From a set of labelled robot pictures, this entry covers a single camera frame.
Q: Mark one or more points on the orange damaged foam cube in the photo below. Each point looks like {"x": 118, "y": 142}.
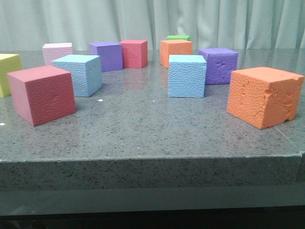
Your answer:
{"x": 263, "y": 96}

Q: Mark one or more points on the orange foam cube rear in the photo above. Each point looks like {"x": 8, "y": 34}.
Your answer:
{"x": 169, "y": 47}

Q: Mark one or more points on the green foam cube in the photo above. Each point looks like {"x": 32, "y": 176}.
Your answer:
{"x": 178, "y": 37}

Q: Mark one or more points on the yellow foam cube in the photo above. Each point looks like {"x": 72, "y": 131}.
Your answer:
{"x": 8, "y": 63}

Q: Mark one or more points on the purple smooth foam cube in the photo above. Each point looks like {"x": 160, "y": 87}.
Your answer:
{"x": 110, "y": 54}

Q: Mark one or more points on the red foam cube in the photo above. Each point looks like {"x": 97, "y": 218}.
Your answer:
{"x": 134, "y": 53}

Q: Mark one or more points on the purple dented foam cube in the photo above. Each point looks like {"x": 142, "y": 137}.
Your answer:
{"x": 220, "y": 64}

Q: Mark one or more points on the light blue foam cube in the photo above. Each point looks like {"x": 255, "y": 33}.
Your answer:
{"x": 86, "y": 72}
{"x": 186, "y": 76}

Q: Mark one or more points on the dark pink foam cube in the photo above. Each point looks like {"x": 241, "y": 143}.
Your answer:
{"x": 42, "y": 94}

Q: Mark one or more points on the light pink foam cube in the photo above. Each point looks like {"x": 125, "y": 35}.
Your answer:
{"x": 53, "y": 51}

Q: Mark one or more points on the pale green curtain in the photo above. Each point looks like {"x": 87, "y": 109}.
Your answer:
{"x": 27, "y": 25}

